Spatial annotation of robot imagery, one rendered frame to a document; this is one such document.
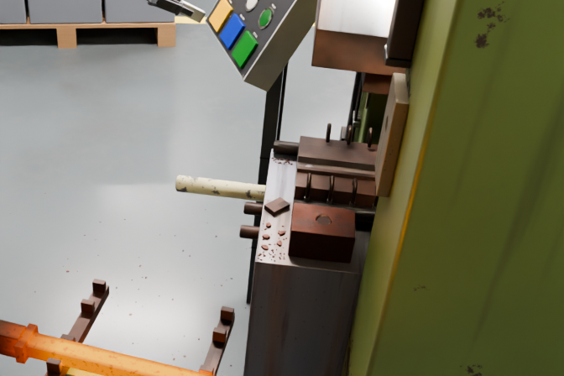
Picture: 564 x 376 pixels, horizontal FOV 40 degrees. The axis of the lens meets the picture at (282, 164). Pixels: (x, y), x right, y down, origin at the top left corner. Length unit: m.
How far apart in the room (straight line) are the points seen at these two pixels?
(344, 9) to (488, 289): 0.49
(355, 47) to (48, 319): 1.59
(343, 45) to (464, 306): 0.49
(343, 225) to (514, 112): 0.58
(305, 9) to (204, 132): 1.65
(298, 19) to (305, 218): 0.60
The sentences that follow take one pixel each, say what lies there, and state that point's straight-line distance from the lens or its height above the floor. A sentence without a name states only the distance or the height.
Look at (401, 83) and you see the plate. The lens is 1.17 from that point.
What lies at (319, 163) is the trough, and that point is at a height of 0.99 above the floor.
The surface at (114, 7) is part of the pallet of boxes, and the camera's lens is 4.03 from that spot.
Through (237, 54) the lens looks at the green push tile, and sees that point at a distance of 1.97.
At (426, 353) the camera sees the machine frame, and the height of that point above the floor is 1.01.
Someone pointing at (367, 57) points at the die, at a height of 1.29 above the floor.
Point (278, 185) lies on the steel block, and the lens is 1.65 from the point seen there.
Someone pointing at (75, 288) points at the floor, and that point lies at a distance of 2.72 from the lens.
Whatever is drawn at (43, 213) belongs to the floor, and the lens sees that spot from 3.03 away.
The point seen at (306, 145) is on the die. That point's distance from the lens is 1.65.
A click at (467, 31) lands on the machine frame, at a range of 0.90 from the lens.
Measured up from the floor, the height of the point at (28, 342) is 1.02.
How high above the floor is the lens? 1.91
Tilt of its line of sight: 35 degrees down
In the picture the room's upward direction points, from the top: 7 degrees clockwise
